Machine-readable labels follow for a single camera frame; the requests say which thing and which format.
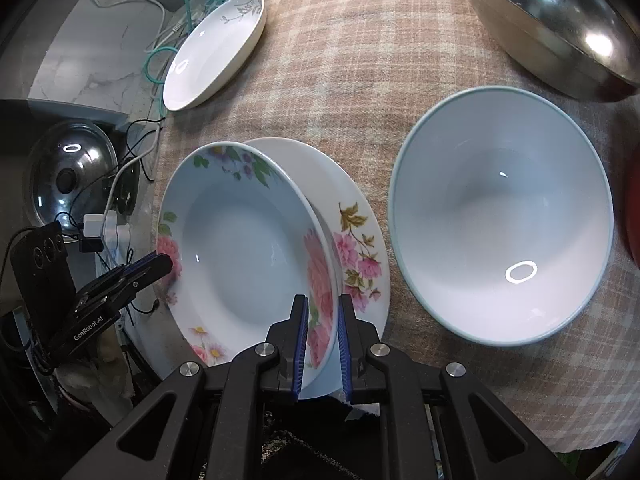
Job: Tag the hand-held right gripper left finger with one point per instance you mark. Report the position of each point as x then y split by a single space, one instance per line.
300 355

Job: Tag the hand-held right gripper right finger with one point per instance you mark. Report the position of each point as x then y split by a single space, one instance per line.
345 355

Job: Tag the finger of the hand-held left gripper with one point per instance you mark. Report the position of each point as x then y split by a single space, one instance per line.
155 270
142 263

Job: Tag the deep floral plate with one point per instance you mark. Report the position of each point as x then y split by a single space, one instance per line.
235 250

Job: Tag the white bowl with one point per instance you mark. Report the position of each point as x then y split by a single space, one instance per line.
500 220

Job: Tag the large steel bowl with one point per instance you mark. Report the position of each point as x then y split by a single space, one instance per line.
550 25

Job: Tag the white charger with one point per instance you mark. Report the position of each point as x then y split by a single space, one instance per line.
107 230

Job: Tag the dark patterned cloth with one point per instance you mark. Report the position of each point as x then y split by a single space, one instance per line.
310 445

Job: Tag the white plate grey leaf print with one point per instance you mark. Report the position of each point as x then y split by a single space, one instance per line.
210 55

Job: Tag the plaid tablecloth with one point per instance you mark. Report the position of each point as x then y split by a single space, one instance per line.
350 60

